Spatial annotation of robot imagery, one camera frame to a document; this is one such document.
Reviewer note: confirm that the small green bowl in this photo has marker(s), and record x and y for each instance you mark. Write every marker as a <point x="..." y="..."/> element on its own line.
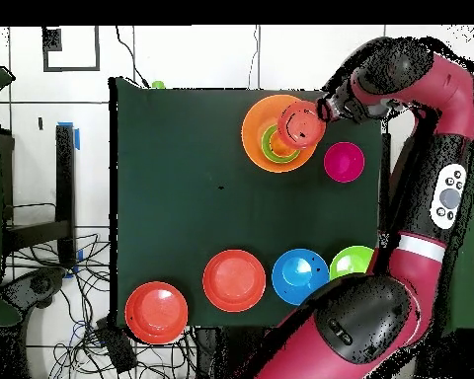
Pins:
<point x="266" y="152"/>

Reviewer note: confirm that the large red bowl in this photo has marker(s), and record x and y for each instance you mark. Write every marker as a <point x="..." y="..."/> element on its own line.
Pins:
<point x="156" y="312"/>
<point x="234" y="280"/>

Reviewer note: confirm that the large orange bowl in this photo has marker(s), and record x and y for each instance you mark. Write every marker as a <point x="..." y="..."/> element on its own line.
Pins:
<point x="256" y="130"/>

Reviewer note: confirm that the blue bowl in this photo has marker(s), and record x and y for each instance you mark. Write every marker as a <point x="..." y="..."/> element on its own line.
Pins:
<point x="296" y="277"/>

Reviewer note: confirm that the small red bowl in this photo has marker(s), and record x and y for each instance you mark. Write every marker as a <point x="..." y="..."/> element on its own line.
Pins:
<point x="302" y="124"/>

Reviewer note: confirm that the pink bowl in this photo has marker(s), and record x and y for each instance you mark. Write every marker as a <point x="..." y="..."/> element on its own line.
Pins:
<point x="344" y="162"/>

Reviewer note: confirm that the large green bowl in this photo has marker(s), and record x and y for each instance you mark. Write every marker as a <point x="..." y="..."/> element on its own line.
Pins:
<point x="351" y="260"/>

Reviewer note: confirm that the green cup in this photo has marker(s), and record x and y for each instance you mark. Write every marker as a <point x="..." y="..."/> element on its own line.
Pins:
<point x="158" y="84"/>

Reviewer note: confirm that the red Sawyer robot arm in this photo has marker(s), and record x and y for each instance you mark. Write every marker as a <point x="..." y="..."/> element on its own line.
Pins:
<point x="418" y="256"/>

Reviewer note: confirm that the dark green table cloth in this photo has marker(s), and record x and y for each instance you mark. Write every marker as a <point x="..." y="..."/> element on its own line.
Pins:
<point x="173" y="138"/>

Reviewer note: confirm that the blue tape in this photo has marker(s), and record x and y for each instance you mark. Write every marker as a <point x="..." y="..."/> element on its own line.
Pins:
<point x="77" y="138"/>

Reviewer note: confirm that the black power strip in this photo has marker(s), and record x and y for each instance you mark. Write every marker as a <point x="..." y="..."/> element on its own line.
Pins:
<point x="118" y="349"/>

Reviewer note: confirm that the black chair base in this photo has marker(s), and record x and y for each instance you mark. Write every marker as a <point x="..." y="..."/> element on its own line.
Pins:
<point x="39" y="284"/>

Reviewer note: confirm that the black stool frame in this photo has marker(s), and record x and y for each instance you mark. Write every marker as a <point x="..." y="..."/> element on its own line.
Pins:
<point x="385" y="177"/>
<point x="65" y="177"/>

